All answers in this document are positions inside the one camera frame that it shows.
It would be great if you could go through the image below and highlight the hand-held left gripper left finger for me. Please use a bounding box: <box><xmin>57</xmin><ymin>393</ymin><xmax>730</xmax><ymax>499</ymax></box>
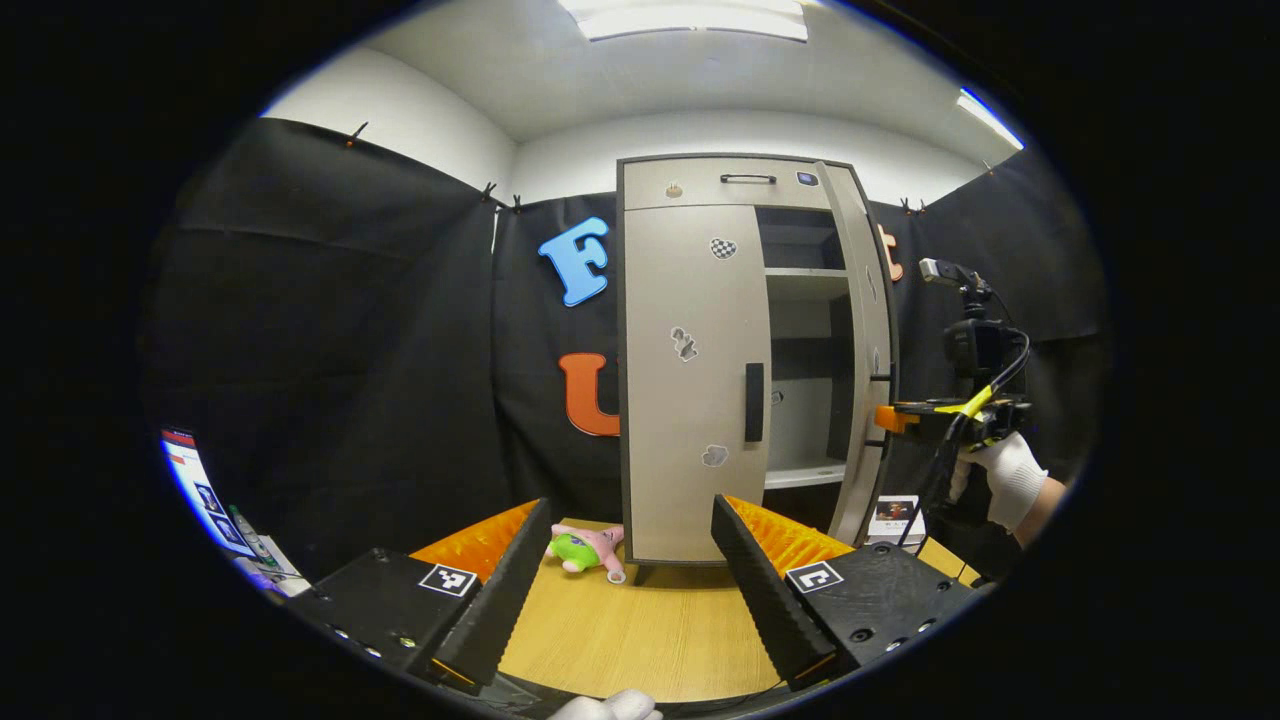
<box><xmin>290</xmin><ymin>497</ymin><xmax>553</xmax><ymax>696</ymax></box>

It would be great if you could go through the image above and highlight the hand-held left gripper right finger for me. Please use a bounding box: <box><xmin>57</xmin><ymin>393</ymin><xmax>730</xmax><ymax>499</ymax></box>
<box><xmin>711</xmin><ymin>494</ymin><xmax>979</xmax><ymax>693</ymax></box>

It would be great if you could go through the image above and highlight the grey double-door shoe cabinet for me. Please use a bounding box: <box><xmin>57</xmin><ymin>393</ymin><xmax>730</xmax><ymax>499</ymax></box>
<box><xmin>615</xmin><ymin>153</ymin><xmax>898</xmax><ymax>586</ymax></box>

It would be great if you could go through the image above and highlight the grey cabinet door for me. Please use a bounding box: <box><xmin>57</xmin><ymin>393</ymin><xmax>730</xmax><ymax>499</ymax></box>
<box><xmin>815</xmin><ymin>160</ymin><xmax>898</xmax><ymax>548</ymax></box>
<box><xmin>622</xmin><ymin>205</ymin><xmax>773</xmax><ymax>566</ymax></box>

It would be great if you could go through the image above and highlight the grey cabinet drawer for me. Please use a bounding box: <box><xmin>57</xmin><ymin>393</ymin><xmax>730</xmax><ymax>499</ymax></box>
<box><xmin>622</xmin><ymin>157</ymin><xmax>833</xmax><ymax>212</ymax></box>

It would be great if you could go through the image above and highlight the pink and green plush toy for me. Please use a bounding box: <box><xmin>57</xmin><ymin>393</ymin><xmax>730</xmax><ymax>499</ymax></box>
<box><xmin>545</xmin><ymin>523</ymin><xmax>629</xmax><ymax>586</ymax></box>

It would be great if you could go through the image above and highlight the white photo card box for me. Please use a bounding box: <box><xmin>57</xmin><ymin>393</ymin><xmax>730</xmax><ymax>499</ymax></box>
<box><xmin>866</xmin><ymin>495</ymin><xmax>926</xmax><ymax>546</ymax></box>

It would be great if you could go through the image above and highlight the narrow ceiling light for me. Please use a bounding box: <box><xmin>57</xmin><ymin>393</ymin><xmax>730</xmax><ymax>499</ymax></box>
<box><xmin>955</xmin><ymin>88</ymin><xmax>1026</xmax><ymax>151</ymax></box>

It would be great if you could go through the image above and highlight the black backdrop cloth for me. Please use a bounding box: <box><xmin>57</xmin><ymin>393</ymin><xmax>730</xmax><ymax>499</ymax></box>
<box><xmin>140</xmin><ymin>115</ymin><xmax>1111</xmax><ymax>591</ymax></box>

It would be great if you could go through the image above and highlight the computer monitor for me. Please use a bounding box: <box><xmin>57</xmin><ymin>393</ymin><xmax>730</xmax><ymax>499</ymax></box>
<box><xmin>160</xmin><ymin>428</ymin><xmax>259</xmax><ymax>559</ymax></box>

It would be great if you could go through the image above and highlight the large ceiling light panel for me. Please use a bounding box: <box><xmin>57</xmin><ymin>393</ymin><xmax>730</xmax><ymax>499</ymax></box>
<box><xmin>558</xmin><ymin>0</ymin><xmax>809</xmax><ymax>43</ymax></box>

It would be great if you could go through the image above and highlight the black cable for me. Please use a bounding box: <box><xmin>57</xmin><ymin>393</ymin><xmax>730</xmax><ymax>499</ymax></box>
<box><xmin>898</xmin><ymin>415</ymin><xmax>966</xmax><ymax>549</ymax></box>

